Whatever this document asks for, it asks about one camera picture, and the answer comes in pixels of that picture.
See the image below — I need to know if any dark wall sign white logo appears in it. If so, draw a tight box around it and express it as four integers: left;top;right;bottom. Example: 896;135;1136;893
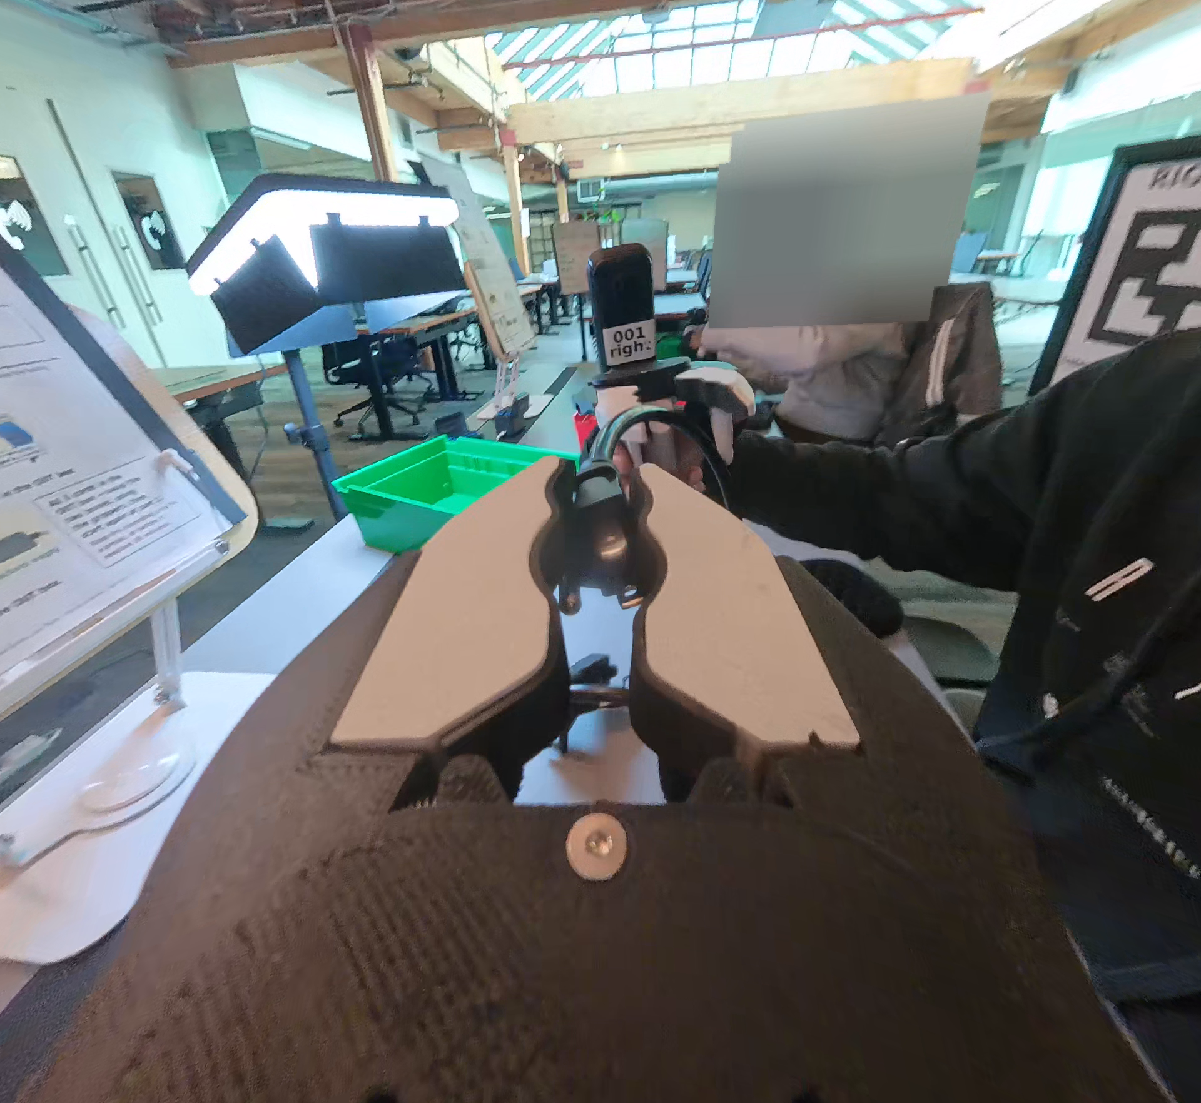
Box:
112;173;186;271
0;154;70;279

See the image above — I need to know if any black framed tag sign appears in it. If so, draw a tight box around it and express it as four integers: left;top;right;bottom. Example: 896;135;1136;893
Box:
1027;138;1201;396

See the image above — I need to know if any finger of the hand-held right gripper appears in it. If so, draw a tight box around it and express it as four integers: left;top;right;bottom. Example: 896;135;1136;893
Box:
674;364;757;464
610;414;660;473

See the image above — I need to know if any printed instruction sheet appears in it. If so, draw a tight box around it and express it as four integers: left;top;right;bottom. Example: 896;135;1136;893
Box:
0;272;222;663

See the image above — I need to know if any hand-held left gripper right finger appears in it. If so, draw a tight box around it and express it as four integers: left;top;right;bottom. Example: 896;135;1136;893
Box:
631;464;863;754

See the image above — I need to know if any person's right forearm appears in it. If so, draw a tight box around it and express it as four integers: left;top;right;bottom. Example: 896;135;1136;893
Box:
731;391;1061;593

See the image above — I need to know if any wooden top office desk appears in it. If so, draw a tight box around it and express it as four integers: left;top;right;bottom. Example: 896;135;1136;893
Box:
355;306;482;405

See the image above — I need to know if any black power cord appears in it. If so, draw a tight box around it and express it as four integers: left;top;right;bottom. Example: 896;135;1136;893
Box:
531;404;736;617

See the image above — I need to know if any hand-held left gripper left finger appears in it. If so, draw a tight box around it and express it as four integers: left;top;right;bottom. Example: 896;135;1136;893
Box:
331;456;572;754

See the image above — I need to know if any black mesh wrist pad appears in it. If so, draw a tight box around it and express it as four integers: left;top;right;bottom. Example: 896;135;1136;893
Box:
798;557;1001;720

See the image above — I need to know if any person's right hand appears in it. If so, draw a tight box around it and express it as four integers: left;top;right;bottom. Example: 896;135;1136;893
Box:
657;427;717;497

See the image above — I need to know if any green plastic bin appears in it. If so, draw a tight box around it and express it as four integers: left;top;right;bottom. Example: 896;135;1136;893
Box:
331;435;578;555

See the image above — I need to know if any wooden board easel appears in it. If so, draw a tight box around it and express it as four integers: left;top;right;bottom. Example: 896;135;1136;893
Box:
413;154;538;366

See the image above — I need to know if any jacket draped on chair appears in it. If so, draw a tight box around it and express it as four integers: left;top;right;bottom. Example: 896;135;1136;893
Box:
877;283;1006;448

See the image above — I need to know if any brown notice board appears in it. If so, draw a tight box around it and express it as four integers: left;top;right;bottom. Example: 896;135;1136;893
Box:
554;222;603;296

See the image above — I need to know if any white document stand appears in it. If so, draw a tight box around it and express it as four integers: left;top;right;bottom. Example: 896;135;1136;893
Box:
0;240;259;968

